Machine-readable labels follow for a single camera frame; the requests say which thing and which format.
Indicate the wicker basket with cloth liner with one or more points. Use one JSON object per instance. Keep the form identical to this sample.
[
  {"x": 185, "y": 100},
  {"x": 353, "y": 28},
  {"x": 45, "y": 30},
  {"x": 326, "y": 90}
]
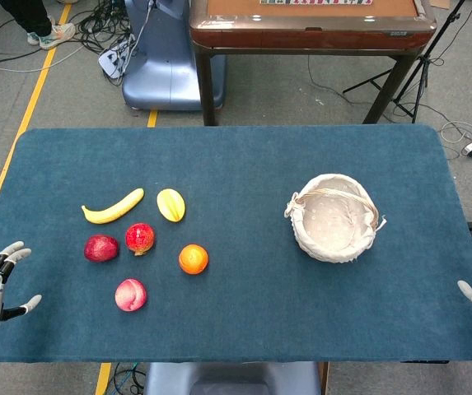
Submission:
[{"x": 330, "y": 224}]

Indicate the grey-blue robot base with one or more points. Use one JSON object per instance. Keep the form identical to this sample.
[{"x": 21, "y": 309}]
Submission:
[{"x": 231, "y": 378}]

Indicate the dark red apple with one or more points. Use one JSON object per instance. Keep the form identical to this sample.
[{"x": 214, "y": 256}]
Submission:
[{"x": 101, "y": 248}]

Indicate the pink peach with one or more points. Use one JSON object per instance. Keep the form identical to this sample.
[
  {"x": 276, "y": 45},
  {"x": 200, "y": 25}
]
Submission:
[{"x": 130, "y": 295}]

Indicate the yellow banana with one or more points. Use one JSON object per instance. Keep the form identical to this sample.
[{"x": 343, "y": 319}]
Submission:
[{"x": 112, "y": 212}]

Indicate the red pomegranate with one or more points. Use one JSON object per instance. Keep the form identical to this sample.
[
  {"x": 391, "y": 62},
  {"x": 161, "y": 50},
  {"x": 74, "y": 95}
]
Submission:
[{"x": 140, "y": 238}]

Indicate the yellow starfruit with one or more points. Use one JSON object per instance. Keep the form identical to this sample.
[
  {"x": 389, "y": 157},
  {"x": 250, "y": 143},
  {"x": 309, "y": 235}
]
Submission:
[{"x": 171, "y": 205}]

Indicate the orange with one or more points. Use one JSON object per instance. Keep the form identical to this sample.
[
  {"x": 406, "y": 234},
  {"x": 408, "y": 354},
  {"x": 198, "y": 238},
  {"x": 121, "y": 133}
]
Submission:
[{"x": 193, "y": 259}]

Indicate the black tripod stand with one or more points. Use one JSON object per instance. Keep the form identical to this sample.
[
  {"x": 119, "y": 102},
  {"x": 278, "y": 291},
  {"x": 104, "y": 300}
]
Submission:
[{"x": 421, "y": 61}]

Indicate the blue table cloth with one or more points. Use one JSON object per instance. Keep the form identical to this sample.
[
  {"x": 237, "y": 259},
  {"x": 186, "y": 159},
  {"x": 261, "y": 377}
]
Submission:
[{"x": 260, "y": 173}]

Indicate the person in black trousers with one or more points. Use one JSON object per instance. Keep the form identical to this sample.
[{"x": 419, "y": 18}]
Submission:
[{"x": 34, "y": 16}]

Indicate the brown mahjong table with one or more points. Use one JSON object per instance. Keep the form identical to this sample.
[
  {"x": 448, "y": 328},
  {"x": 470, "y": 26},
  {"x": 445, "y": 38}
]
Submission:
[{"x": 301, "y": 39}]

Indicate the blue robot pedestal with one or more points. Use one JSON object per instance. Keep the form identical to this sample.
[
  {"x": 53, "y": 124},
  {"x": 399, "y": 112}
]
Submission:
[{"x": 165, "y": 74}]

